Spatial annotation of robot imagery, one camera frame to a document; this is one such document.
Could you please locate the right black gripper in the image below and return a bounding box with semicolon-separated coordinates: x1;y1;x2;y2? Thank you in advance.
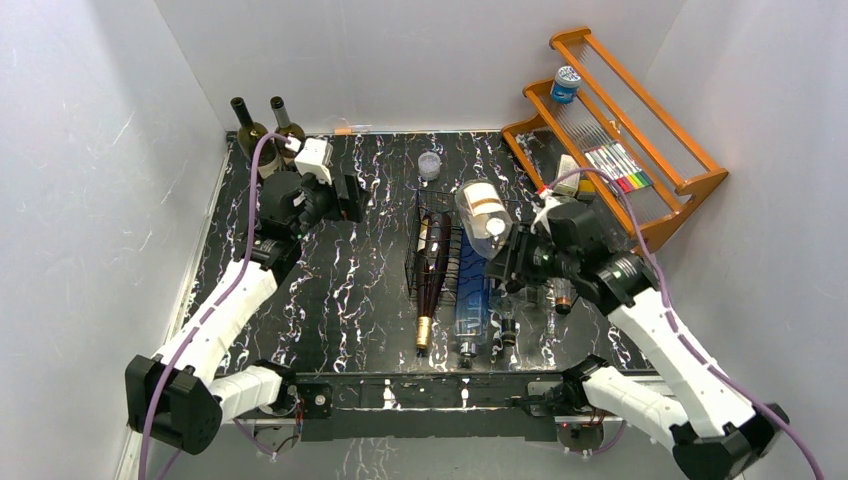
480;221;578;286

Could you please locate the orange wooden shelf rack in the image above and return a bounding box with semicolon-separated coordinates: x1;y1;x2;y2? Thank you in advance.
501;27;728;251

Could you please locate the dark red gold-foil wine bottle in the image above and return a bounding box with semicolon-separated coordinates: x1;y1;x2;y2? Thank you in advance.
414;213;452;353

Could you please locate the clear bottle black gold label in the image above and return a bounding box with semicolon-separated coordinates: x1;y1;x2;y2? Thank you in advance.
490;286;538;348

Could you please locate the small clear plastic cup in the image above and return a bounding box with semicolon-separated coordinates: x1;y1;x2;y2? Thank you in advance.
417;151;442;182

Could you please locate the pack of coloured markers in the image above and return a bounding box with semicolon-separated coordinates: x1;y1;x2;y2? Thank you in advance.
583;141;653;194

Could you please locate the green silver-foil wine bottle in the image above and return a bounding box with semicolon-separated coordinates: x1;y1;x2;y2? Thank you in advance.
269;96;306;170

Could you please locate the dark green white-label wine bottle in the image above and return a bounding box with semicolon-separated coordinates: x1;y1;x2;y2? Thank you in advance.
230;97;281;182

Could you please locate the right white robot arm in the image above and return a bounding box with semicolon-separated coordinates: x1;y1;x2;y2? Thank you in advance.
485;203;788;479

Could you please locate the black wire wine rack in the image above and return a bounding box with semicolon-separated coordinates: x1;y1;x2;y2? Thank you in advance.
404;188;588;313

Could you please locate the clear bottle white gold label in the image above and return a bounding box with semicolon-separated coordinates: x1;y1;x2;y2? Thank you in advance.
455;179;513;260

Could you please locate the yellow black small item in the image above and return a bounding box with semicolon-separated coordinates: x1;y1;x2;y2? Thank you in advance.
575;179;597;203

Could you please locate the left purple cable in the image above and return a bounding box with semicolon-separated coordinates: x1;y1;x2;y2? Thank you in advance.
135;132;293;480

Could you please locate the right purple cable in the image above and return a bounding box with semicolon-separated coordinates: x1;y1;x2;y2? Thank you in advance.
539;166;826;480

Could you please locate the purple cable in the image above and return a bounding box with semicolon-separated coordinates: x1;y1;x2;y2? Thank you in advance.
135;132;293;480
539;166;826;480

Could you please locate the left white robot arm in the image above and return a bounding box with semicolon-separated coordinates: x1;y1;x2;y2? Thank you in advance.
125;171;370;455

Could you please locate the blue clear glass bottle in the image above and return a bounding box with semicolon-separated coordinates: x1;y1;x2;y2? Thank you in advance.
454;232;490;368

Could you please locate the white small box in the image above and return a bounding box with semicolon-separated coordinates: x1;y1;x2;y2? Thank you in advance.
553;154;583;198

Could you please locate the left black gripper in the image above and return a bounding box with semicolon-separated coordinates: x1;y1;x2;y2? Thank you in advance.
290;161;371;241

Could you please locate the blue white lidded jar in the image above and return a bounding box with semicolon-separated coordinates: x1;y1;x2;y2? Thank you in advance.
550;65;582;105

